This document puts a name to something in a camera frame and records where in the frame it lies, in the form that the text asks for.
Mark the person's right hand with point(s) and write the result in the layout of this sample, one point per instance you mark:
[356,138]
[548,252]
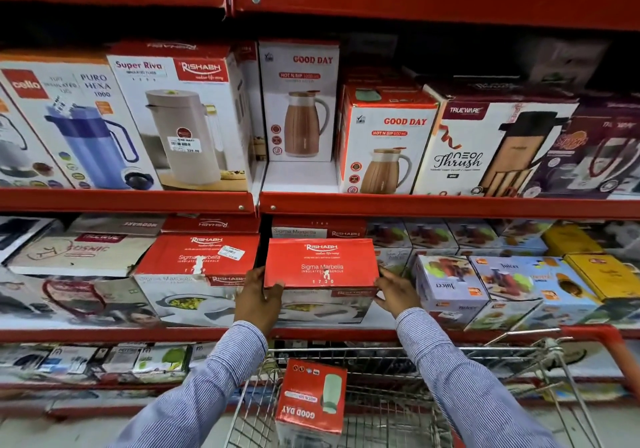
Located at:
[402,295]

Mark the person's left hand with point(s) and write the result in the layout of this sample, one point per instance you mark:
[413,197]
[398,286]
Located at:
[255,303]

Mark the person's left thumb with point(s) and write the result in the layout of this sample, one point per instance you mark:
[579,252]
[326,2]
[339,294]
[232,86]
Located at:
[276,297]

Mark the person's right thumb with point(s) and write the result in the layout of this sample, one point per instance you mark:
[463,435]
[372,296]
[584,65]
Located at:
[384,303]

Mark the person's left forearm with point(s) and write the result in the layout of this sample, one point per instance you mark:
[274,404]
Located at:
[200,392]

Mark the person's right forearm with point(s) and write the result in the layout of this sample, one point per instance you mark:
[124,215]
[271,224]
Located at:
[465,387]

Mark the red white casserole box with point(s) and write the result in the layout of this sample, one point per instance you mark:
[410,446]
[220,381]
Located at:
[320,228]

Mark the red casserole box with sticker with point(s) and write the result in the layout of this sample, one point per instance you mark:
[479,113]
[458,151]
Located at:
[195,263]

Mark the red metal shelf rack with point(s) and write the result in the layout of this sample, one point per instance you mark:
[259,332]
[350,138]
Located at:
[125,202]
[425,206]

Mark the red green flask box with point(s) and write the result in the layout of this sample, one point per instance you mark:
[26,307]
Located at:
[307,397]

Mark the group of colourful juicer boxes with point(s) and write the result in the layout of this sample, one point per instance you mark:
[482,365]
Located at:
[500,283]

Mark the small white brown flask box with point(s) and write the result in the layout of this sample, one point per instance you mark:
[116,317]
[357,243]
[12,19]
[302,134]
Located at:
[385,148]

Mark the grey flat box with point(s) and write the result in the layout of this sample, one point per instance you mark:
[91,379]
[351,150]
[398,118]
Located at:
[117,224]

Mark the white maroon black flask box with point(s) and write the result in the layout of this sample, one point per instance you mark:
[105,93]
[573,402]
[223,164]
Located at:
[480,153]

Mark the row of small appliance boxes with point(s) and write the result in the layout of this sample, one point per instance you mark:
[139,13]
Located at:
[100,360]

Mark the tall white brown flask box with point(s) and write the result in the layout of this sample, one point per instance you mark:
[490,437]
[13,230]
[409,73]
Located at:
[300,108]

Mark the white beige jug box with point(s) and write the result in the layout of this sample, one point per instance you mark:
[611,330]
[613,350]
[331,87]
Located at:
[185,128]

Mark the yellow box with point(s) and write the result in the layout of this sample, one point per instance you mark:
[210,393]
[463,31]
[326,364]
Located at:
[602,275]
[570,239]

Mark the white flat box red label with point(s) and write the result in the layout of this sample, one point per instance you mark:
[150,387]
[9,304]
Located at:
[80,255]

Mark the large grey printed box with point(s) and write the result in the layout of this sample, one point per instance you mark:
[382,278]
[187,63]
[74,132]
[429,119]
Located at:
[70,303]

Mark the white wrapped item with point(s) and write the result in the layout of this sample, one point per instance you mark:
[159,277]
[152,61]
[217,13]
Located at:
[622,238]

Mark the purple flask box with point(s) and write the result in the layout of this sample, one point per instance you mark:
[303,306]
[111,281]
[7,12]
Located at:
[595,158]

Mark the white blue jug box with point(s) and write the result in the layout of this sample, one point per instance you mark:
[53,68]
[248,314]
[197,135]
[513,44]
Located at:
[75,133]

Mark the white kettle picture box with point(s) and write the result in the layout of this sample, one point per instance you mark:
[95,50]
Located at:
[15,158]

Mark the dark grey box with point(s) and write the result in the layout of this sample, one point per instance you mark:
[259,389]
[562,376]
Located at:
[560,60]

